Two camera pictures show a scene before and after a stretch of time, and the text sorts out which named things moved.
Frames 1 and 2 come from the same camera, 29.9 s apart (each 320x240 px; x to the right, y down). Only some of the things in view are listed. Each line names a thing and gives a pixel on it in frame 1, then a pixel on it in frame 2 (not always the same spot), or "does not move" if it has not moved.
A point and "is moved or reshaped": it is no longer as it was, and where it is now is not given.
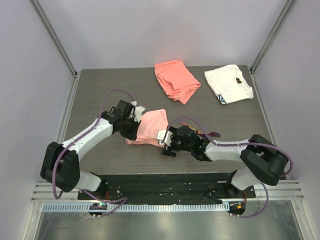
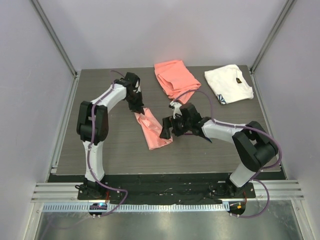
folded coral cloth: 176,80 does not move
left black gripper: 132,135 to 138,108
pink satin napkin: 151,122 is moved or reshaped
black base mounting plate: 170,187 does not move
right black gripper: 168,150 to 169,122
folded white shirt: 230,84 does not move
